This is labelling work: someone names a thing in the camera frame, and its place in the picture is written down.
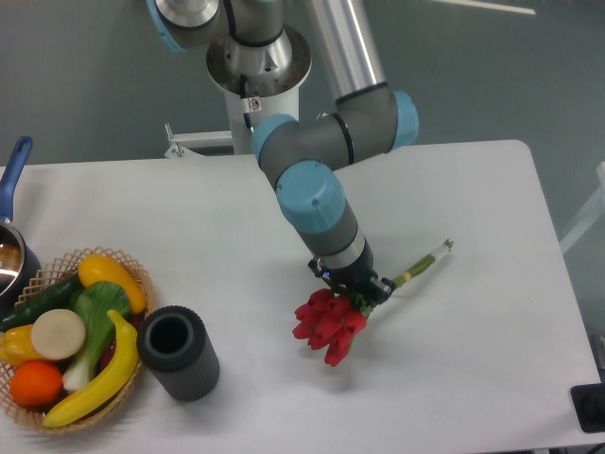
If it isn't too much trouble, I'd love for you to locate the red fruit in basket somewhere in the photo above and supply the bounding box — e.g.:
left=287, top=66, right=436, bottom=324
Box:
left=97, top=314, right=144, bottom=373

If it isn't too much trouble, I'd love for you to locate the green bok choy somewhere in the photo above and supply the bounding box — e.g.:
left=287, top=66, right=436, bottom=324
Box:
left=62, top=281, right=130, bottom=393

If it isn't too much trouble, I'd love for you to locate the woven wicker basket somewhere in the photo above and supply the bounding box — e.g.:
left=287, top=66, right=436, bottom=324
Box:
left=1, top=247, right=155, bottom=434

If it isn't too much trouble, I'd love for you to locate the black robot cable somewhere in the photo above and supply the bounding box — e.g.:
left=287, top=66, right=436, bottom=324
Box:
left=238, top=74, right=263, bottom=155

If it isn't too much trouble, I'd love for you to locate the dark grey ribbed vase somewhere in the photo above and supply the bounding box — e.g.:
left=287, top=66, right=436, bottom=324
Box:
left=137, top=306, right=220, bottom=401

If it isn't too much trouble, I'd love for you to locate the orange fruit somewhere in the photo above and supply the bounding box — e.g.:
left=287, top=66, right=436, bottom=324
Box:
left=9, top=360, right=63, bottom=407

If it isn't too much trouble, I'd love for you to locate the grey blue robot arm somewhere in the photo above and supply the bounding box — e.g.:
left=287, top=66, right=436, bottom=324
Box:
left=147, top=1, right=419, bottom=305

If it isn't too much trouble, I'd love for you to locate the yellow bell pepper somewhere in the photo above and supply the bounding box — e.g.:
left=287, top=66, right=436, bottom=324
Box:
left=1, top=324, right=43, bottom=367

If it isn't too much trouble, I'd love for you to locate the white metal frame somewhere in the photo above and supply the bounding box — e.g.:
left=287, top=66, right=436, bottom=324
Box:
left=559, top=162, right=604, bottom=254

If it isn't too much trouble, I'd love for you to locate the black device at edge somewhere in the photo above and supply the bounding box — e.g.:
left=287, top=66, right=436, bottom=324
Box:
left=570, top=383, right=604, bottom=433

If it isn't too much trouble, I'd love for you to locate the blue handled saucepan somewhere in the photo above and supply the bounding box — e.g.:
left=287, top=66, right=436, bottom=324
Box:
left=1, top=136, right=40, bottom=318

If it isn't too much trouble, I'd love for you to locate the yellow squash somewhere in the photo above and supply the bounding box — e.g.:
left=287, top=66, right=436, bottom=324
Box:
left=78, top=253, right=147, bottom=314

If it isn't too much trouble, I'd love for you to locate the beige round disc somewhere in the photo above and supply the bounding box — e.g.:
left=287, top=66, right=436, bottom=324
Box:
left=30, top=309, right=86, bottom=360

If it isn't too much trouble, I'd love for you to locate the green cucumber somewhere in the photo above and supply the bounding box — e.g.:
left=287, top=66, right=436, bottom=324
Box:
left=1, top=274, right=83, bottom=333

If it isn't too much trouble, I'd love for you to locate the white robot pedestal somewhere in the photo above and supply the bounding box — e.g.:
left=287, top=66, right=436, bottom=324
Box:
left=163, top=24, right=313, bottom=159

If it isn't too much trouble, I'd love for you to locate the red tulip bouquet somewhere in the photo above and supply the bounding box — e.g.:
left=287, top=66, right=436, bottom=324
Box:
left=292, top=238, right=454, bottom=367

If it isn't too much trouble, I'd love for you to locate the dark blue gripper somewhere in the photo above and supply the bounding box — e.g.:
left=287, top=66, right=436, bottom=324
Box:
left=307, top=243, right=396, bottom=304

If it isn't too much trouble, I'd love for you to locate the yellow banana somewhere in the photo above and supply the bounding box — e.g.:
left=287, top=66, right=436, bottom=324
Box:
left=42, top=309, right=139, bottom=429

